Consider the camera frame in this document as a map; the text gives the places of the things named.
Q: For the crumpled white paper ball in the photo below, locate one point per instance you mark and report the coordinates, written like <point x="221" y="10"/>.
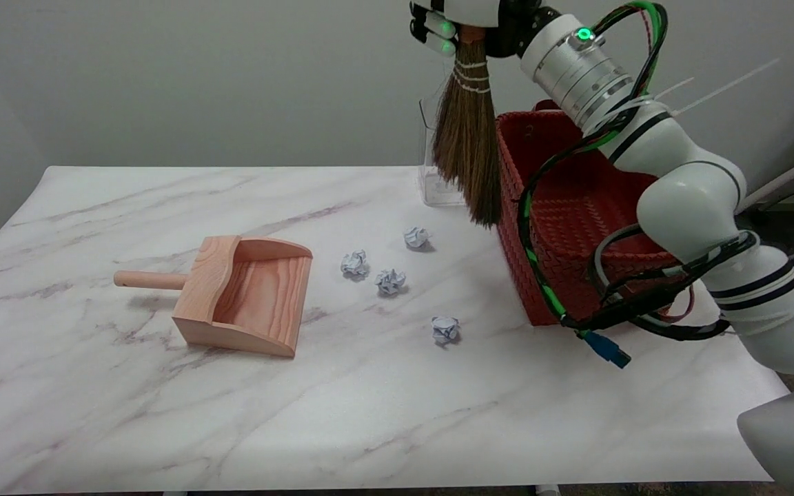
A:
<point x="354" y="263"/>
<point x="415" y="237"/>
<point x="389" y="282"/>
<point x="444" y="330"/>

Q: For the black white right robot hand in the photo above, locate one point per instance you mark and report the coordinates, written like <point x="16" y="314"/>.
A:
<point x="507" y="21"/>

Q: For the clear square plastic container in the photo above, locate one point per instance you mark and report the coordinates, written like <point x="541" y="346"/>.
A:
<point x="431" y="186"/>

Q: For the red woven basket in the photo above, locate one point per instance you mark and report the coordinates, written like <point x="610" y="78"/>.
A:
<point x="569" y="220"/>

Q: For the wooden dustpan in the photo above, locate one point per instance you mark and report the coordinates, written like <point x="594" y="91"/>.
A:
<point x="259" y="296"/>

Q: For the white curved tube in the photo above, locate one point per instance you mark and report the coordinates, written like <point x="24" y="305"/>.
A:
<point x="793" y="176"/>

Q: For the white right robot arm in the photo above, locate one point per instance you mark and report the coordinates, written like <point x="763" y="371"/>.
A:
<point x="693" y="200"/>

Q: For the small straw hand broom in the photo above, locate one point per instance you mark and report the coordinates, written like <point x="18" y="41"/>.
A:
<point x="469" y="145"/>

